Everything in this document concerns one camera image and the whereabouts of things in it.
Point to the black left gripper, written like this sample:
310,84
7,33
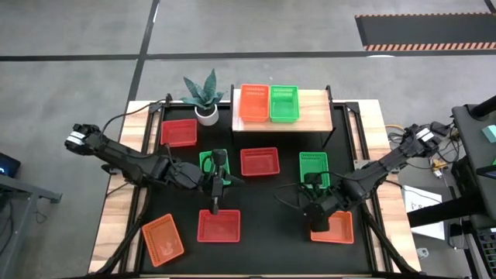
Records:
218,182

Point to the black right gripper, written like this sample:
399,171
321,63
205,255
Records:
319,205

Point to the orange plastic basket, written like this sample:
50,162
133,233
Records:
253,106
341,228
162,240

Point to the red plastic basket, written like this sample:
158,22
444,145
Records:
219,228
178,133
259,162

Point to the green plastic basket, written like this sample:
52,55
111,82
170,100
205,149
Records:
314,162
284,108
227,167

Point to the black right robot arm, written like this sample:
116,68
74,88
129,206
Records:
387,162

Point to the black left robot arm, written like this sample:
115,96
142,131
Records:
128,159

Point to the wooden shelf with black legs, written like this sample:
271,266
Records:
314,116

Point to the black table mat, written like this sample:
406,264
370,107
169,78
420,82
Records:
263,240

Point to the white plant pot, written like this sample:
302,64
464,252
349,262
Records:
207,118

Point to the small white adapter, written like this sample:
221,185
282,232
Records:
422,253

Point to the white paper sheet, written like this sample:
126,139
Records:
426,193

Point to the green snake plant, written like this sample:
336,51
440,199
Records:
203,95

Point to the black equipment cart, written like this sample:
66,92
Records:
470,155

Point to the black keyboard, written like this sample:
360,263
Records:
488,248

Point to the teal box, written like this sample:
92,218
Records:
490,133

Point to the grey desk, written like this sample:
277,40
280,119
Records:
23,190

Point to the dark electronic device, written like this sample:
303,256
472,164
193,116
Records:
7,164

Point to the black hazard-striped floor mat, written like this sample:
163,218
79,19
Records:
426,31

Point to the black metal table frame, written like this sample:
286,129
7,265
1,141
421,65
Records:
172,104

